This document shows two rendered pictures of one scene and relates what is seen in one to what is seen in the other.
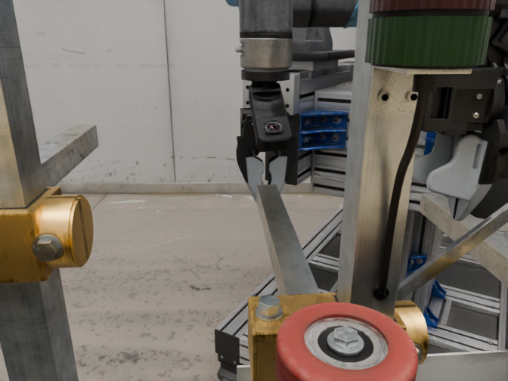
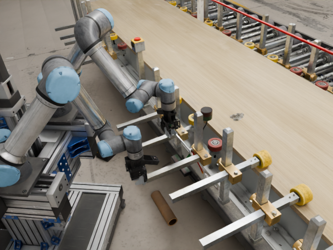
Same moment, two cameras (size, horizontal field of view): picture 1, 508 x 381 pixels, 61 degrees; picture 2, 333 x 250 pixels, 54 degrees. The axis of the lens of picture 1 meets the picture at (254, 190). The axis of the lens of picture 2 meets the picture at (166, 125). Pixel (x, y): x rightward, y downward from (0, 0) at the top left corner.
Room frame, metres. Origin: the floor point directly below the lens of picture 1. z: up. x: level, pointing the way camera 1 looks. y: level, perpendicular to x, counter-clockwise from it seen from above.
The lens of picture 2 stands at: (0.86, 1.09, 2.05)
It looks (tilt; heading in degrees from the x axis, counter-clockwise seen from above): 38 degrees down; 251
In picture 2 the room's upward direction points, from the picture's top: 5 degrees counter-clockwise
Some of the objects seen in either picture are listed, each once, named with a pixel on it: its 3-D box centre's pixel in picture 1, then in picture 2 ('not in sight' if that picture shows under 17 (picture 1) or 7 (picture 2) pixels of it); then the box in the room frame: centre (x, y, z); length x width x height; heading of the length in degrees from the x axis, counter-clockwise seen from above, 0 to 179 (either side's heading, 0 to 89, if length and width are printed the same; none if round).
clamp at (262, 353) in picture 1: (334, 338); (201, 154); (0.28, -0.06, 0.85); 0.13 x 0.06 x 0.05; 95
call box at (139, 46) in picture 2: not in sight; (138, 45); (0.35, -0.84, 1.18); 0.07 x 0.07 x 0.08; 5
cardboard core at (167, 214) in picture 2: not in sight; (163, 207); (0.42, -0.42, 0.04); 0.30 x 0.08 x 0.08; 95
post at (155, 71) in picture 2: not in sight; (158, 100); (0.33, -0.58, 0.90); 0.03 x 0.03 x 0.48; 5
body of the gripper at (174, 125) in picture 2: (460, 64); (170, 117); (0.40, -0.19, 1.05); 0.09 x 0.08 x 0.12; 95
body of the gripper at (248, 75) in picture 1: (264, 110); (136, 164); (0.65, -0.02, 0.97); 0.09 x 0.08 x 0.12; 5
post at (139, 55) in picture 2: not in sight; (142, 79); (0.35, -0.85, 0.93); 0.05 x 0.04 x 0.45; 95
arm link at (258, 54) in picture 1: (263, 55); (135, 152); (0.65, -0.01, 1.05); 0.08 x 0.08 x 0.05
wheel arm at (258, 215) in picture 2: not in sight; (254, 217); (0.31, 0.46, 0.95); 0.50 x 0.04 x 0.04; 5
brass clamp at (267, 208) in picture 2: not in sight; (264, 208); (0.24, 0.43, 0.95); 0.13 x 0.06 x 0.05; 95
